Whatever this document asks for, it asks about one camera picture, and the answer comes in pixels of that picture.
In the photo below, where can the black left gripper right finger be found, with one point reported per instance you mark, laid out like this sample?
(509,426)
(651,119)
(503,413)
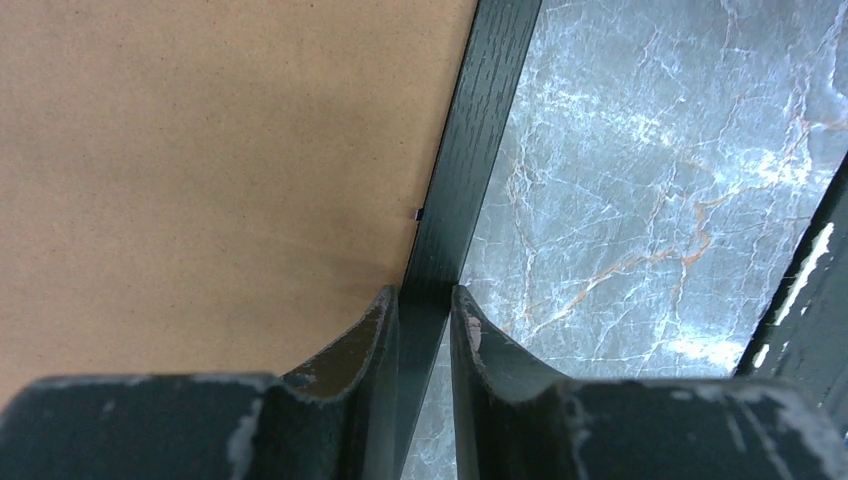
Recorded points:
(516,417)

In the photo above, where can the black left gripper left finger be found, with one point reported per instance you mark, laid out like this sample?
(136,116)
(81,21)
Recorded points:
(331,417)

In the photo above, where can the black picture frame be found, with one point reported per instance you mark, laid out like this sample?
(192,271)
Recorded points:
(225,186)

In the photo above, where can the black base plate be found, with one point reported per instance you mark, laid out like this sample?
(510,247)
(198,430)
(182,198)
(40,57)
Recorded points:
(802,336)

